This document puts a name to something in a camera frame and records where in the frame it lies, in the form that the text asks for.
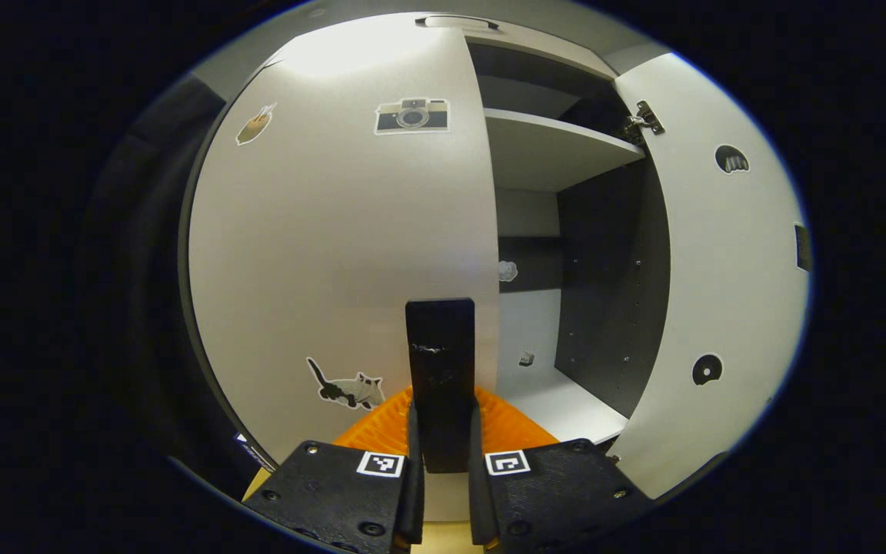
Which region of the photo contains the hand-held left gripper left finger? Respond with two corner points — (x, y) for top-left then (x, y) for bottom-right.
(241, 385), (426, 554)

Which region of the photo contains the black curved cabinet handle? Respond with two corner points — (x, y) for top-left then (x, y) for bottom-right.
(415, 14), (501, 32)

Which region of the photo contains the black backdrop cloth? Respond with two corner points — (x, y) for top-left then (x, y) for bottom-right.
(82, 73), (244, 493)

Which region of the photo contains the white cabinet door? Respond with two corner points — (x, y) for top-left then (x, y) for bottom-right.
(188, 27), (501, 524)
(614, 52), (811, 501)

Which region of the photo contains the white cabinet shelf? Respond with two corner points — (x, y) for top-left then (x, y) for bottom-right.
(483, 108), (646, 193)

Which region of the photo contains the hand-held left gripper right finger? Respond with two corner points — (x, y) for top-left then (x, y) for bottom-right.
(466, 385), (655, 554)

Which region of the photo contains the metal door hinge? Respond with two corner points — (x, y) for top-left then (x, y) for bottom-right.
(621, 100), (665, 145)

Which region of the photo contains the white double-door shoe cabinet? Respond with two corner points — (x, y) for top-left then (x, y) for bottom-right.
(178, 12), (813, 532)

